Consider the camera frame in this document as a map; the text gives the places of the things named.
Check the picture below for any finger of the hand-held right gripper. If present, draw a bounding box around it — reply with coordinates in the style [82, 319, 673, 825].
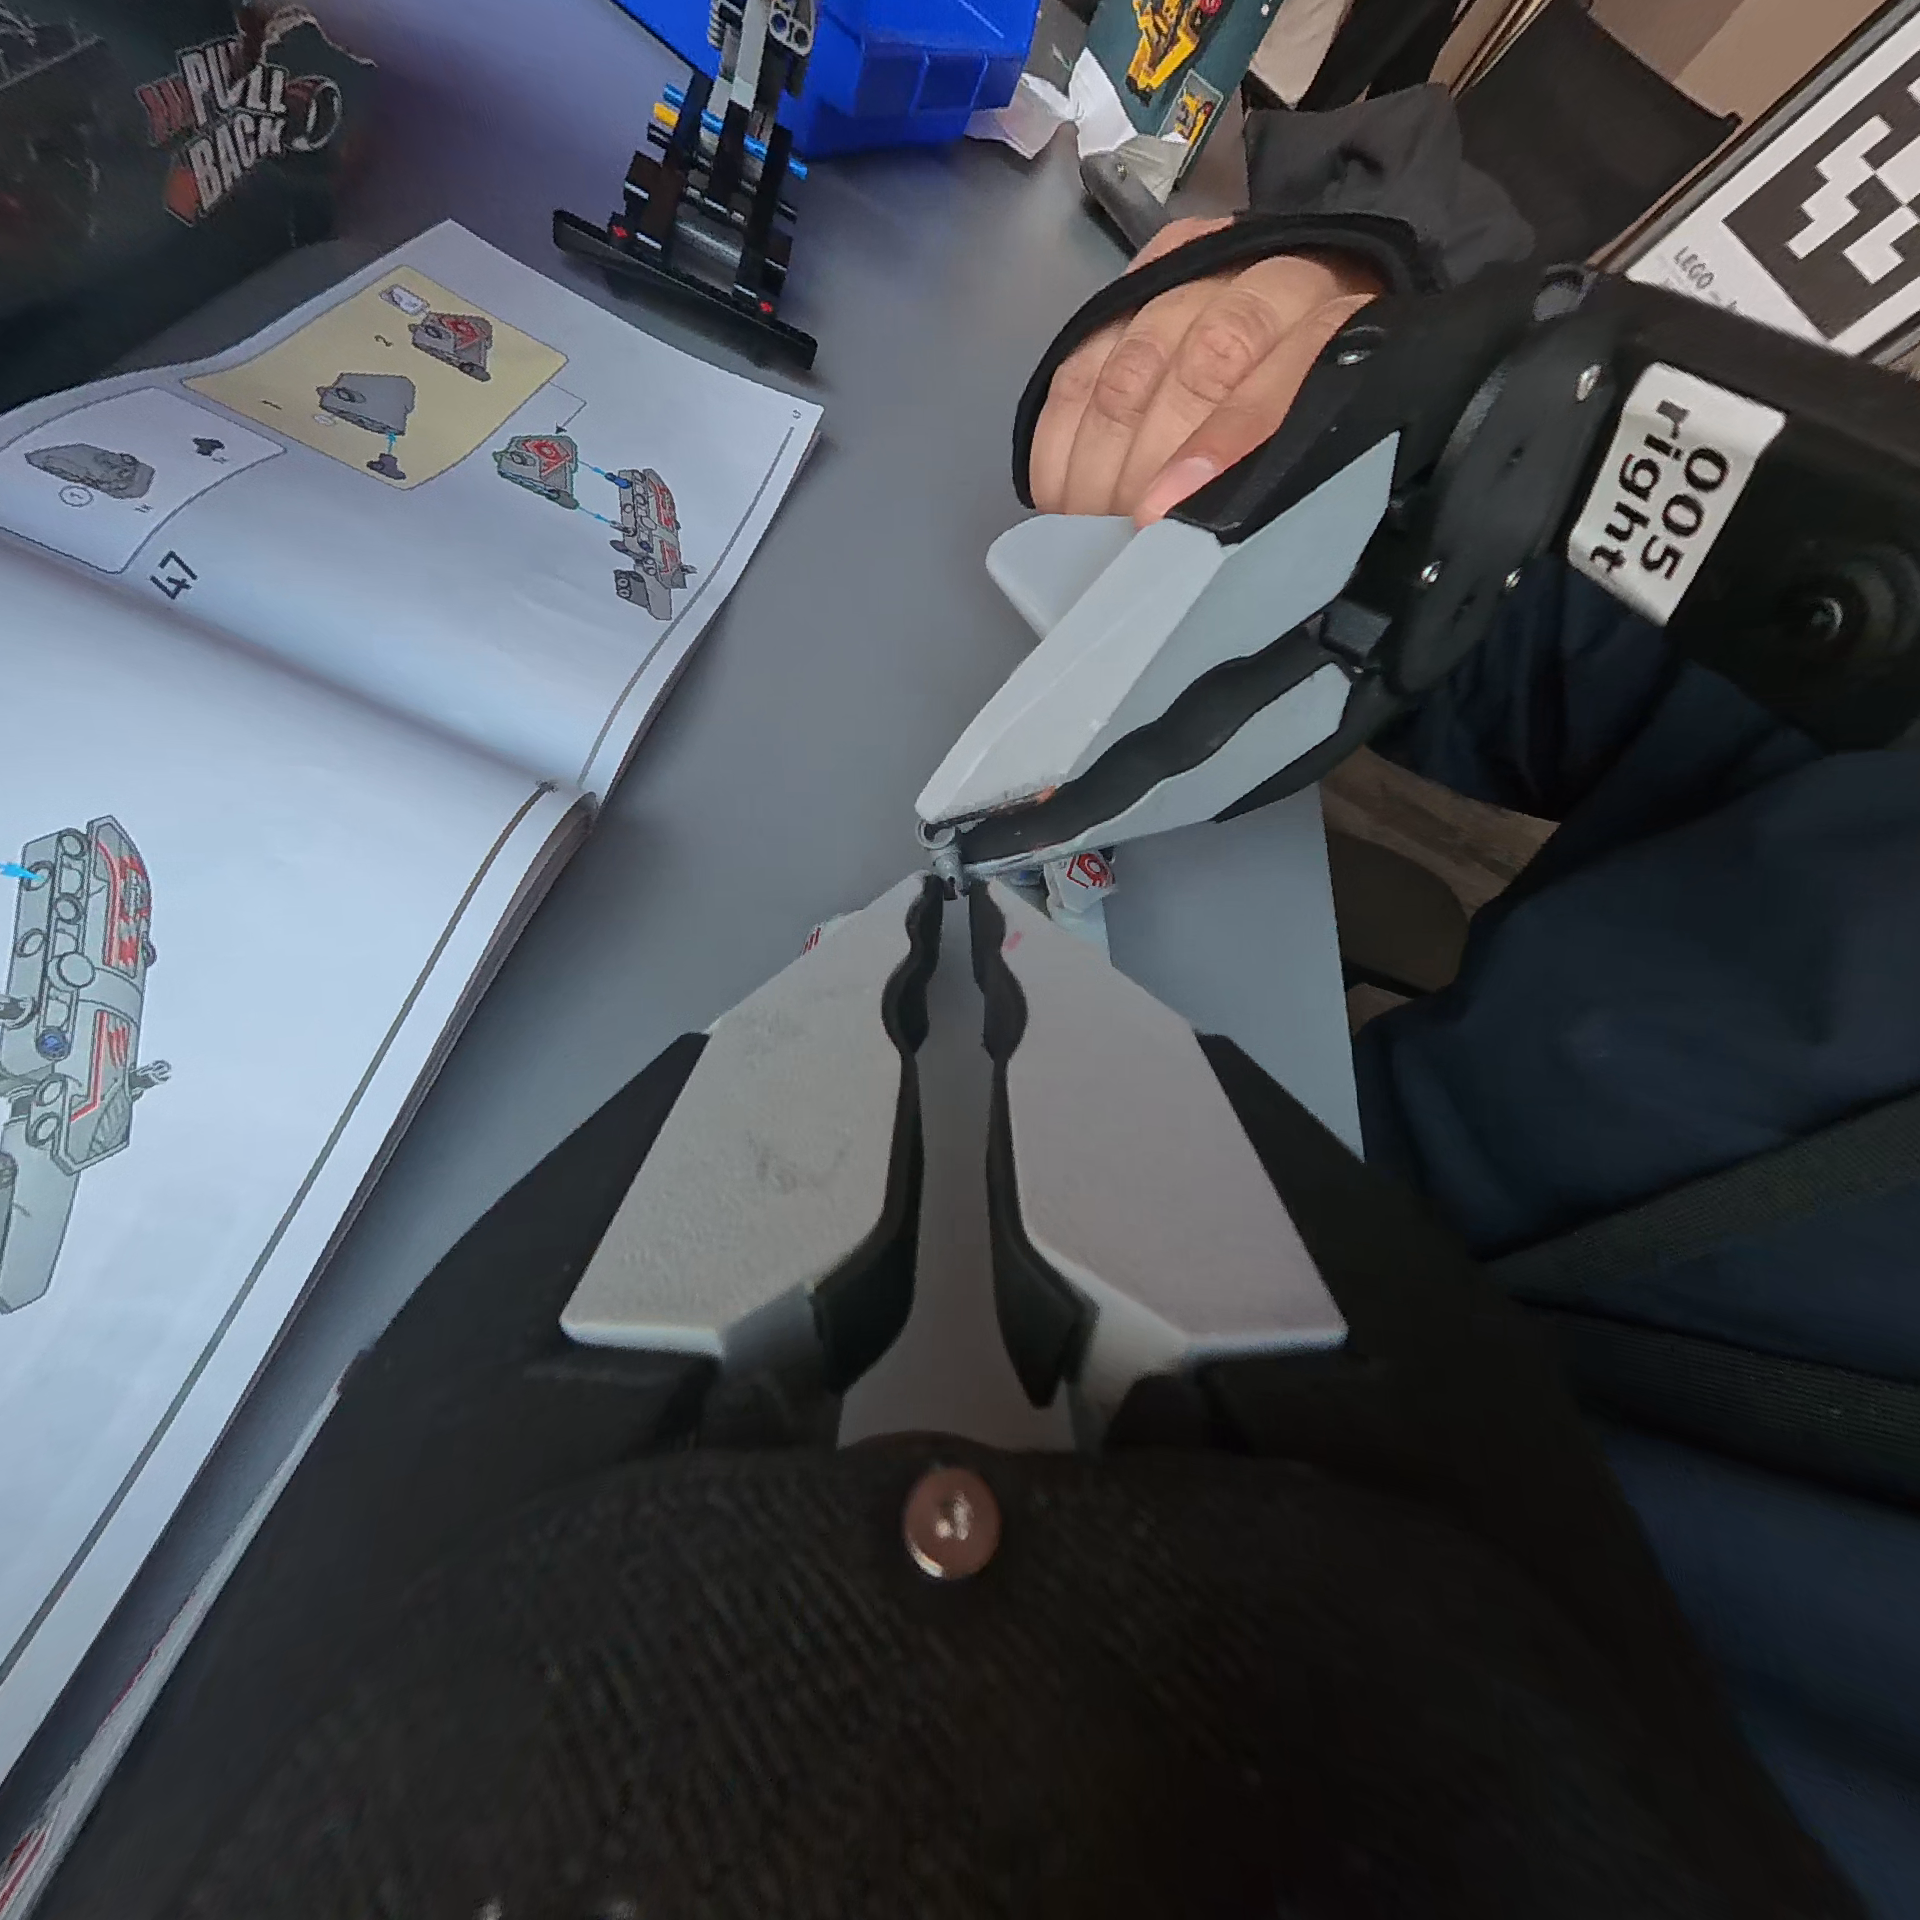
[916, 441, 1410, 840]
[961, 630, 1352, 873]

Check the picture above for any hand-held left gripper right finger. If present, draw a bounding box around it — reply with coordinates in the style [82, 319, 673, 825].
[963, 885, 1352, 1411]

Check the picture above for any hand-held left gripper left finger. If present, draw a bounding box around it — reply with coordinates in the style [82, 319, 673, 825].
[558, 873, 954, 1408]

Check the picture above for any person's right forearm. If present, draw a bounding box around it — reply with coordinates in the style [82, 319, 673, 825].
[1242, 80, 1539, 293]

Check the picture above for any lego instruction booklet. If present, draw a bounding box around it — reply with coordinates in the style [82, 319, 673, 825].
[0, 224, 825, 1916]

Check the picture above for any teal lego box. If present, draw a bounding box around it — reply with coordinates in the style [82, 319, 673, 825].
[1084, 0, 1277, 155]

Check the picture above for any black lego vehicle model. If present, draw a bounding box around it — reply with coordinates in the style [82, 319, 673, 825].
[550, 0, 819, 375]

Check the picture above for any black lego box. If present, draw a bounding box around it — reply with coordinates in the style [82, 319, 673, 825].
[0, 0, 385, 325]

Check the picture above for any person's right hand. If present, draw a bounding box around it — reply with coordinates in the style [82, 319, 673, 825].
[1037, 224, 1379, 520]

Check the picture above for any white plastic bag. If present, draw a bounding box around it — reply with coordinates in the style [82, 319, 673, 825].
[963, 66, 1119, 158]

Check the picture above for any blue plastic bin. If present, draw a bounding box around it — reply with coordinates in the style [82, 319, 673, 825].
[619, 0, 1045, 158]

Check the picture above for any black strap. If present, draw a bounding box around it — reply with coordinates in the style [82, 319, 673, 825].
[1502, 1105, 1920, 1503]

